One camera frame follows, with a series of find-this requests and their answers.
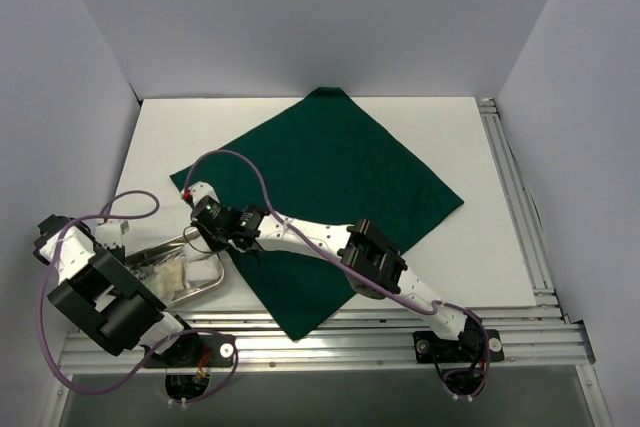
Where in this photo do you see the stainless steel instrument tray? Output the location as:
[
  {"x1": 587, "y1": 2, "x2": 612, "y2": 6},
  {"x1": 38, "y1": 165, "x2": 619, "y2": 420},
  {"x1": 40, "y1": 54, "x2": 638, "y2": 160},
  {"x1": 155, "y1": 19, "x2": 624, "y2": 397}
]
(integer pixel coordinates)
[{"x1": 125, "y1": 236, "x2": 224, "y2": 307}]

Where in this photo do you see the tan-filled clear plastic bag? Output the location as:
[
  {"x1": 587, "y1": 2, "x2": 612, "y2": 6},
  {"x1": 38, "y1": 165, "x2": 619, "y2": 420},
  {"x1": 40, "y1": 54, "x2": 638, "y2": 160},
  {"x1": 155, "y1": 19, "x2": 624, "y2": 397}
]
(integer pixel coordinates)
[{"x1": 152, "y1": 259, "x2": 184, "y2": 298}]

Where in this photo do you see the green surgical drape cloth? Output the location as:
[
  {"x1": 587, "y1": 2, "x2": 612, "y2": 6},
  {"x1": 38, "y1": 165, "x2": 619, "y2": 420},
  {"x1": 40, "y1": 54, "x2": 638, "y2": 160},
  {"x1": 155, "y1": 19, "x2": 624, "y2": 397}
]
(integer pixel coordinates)
[{"x1": 170, "y1": 88, "x2": 464, "y2": 341}]

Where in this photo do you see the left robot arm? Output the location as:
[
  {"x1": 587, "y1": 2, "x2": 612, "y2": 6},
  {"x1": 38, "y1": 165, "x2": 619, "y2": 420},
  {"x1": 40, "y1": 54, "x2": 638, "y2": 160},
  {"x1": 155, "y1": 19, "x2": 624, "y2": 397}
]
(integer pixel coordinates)
[{"x1": 34, "y1": 215, "x2": 203, "y2": 366}]

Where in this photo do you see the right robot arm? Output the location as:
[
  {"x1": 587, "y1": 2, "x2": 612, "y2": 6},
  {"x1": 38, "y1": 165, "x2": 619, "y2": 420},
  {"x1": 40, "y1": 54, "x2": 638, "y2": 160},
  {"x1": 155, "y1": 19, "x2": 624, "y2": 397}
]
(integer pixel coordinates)
[{"x1": 190, "y1": 195, "x2": 490, "y2": 367}]

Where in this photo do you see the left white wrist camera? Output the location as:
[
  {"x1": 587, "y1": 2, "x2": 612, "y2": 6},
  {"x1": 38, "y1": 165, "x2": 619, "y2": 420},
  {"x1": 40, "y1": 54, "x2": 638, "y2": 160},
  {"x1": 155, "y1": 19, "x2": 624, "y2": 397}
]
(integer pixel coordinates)
[{"x1": 95, "y1": 220, "x2": 129, "y2": 249}]

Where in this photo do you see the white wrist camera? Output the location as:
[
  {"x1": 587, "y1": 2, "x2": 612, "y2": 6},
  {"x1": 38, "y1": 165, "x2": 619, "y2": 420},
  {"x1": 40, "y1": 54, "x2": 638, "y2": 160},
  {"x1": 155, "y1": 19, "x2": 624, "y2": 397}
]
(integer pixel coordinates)
[
  {"x1": 95, "y1": 220, "x2": 129, "y2": 249},
  {"x1": 182, "y1": 181, "x2": 218, "y2": 207}
]

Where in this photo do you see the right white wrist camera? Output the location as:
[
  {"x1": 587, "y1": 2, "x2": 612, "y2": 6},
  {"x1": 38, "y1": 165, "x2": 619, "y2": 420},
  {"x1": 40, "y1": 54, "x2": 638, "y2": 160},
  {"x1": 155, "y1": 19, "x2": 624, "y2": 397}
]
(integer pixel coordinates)
[{"x1": 182, "y1": 181, "x2": 218, "y2": 207}]

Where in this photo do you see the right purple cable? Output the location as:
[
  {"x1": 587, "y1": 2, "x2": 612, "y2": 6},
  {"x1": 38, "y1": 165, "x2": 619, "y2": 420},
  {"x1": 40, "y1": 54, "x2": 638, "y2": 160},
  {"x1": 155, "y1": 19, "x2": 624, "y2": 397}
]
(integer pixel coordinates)
[{"x1": 182, "y1": 150, "x2": 490, "y2": 396}]

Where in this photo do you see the purple cable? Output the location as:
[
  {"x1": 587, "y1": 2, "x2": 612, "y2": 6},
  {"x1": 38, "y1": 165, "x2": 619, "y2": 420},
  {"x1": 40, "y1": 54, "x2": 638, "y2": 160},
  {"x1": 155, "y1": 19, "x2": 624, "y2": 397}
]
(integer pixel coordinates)
[
  {"x1": 182, "y1": 150, "x2": 490, "y2": 396},
  {"x1": 38, "y1": 190, "x2": 238, "y2": 404}
]

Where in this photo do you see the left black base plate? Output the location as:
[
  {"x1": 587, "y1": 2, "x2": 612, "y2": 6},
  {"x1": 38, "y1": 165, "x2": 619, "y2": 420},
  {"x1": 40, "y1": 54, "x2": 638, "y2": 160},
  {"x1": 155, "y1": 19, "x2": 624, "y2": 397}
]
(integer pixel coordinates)
[{"x1": 143, "y1": 333, "x2": 235, "y2": 369}]

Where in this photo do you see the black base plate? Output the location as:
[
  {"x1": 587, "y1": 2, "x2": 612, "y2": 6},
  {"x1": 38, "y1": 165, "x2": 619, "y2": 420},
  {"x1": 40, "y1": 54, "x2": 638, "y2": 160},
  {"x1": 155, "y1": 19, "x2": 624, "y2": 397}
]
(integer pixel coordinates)
[
  {"x1": 412, "y1": 327, "x2": 486, "y2": 364},
  {"x1": 143, "y1": 333, "x2": 235, "y2": 369}
]

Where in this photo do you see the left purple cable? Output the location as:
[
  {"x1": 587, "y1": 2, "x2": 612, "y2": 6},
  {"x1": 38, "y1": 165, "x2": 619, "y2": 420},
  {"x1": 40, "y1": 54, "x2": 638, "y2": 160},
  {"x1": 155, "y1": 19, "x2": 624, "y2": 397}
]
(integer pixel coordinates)
[{"x1": 38, "y1": 190, "x2": 238, "y2": 404}]

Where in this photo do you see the aluminium rail frame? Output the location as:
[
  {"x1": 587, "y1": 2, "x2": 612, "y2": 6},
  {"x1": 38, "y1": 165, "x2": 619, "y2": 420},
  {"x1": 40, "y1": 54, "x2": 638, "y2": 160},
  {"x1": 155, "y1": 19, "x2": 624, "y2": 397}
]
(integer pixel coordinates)
[{"x1": 38, "y1": 96, "x2": 612, "y2": 427}]

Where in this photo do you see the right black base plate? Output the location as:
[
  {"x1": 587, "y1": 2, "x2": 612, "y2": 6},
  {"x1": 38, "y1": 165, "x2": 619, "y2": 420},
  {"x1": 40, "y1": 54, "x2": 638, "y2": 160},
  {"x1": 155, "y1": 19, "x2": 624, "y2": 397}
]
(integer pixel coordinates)
[{"x1": 412, "y1": 327, "x2": 486, "y2": 364}]

